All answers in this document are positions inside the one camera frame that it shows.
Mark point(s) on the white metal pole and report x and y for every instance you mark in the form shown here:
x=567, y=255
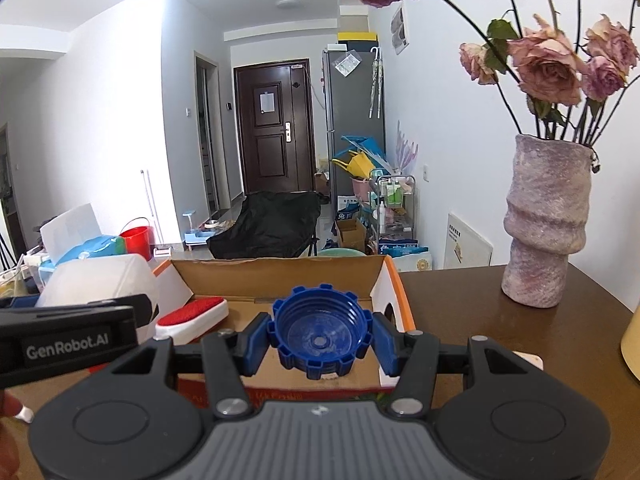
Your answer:
x=150, y=210

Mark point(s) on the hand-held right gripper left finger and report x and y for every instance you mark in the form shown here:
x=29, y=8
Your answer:
x=255, y=345

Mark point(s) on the white board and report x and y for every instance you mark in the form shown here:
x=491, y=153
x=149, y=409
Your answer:
x=467, y=240

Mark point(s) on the blue tissue pack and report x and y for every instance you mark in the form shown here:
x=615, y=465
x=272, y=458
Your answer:
x=92, y=250

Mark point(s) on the dark brown entrance door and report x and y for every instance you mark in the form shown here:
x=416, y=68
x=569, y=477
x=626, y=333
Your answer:
x=275, y=150

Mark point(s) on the blue white carton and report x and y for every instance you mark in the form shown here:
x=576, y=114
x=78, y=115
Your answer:
x=405, y=255

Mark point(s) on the pink bucket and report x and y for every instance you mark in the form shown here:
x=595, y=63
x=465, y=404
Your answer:
x=361, y=186

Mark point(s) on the grey refrigerator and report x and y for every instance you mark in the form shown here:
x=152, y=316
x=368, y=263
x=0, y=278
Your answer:
x=350, y=105

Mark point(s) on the purple wall decal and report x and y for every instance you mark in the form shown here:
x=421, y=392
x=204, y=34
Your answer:
x=406, y=147

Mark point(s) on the folded clear umbrella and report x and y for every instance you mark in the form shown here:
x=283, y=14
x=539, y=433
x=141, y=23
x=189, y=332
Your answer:
x=376, y=85

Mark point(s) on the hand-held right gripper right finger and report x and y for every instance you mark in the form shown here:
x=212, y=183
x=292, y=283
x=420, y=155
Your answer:
x=385, y=345

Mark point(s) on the clear plastic packet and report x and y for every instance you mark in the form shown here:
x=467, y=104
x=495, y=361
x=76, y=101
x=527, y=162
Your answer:
x=346, y=64

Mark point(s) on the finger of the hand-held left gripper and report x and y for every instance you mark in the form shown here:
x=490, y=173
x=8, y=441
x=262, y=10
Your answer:
x=142, y=316

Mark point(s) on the printed cardboard box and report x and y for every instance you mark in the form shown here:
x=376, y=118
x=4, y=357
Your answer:
x=280, y=275

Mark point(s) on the blue bottle cap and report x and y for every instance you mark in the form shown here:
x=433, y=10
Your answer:
x=320, y=330

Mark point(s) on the brown floor carton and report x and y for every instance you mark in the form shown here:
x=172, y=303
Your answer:
x=350, y=235

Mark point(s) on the blue dustpan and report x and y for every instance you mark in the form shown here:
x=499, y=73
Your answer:
x=362, y=145

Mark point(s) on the yellow box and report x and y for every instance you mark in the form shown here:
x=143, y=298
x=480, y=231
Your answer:
x=357, y=38

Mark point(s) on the white paper notice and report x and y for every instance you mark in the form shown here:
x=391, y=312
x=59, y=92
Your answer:
x=266, y=101

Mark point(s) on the green basin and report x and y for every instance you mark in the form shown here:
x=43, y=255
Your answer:
x=342, y=252

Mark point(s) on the red lint brush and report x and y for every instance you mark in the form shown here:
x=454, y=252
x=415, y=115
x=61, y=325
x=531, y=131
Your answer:
x=192, y=317

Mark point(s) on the red bucket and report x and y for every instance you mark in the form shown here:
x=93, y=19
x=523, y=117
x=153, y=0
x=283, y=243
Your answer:
x=136, y=242

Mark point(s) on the yellow dustpan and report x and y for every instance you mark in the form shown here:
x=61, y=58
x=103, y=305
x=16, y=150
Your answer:
x=357, y=165

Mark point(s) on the bunch of dried pink roses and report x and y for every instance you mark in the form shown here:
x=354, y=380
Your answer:
x=547, y=65

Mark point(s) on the white plastic box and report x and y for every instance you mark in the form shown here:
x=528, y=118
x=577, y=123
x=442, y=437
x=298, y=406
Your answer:
x=95, y=280

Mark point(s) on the blue pet feeder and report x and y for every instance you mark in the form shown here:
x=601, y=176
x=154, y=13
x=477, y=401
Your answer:
x=200, y=235

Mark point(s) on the person's left hand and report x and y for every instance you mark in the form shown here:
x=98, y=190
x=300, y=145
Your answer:
x=7, y=405

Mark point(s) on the wall poster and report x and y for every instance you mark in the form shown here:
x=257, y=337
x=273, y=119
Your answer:
x=400, y=30

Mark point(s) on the black folding chair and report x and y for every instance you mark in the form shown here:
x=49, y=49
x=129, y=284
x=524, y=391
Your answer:
x=270, y=225

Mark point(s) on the white wall socket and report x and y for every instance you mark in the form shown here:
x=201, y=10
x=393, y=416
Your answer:
x=426, y=174

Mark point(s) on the pink textured vase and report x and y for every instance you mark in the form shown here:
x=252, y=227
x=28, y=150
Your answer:
x=547, y=220

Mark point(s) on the grey side door frame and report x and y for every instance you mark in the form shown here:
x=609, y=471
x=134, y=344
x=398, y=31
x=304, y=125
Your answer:
x=207, y=135

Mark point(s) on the metal trolley rack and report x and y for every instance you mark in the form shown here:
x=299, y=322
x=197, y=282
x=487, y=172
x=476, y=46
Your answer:
x=395, y=210

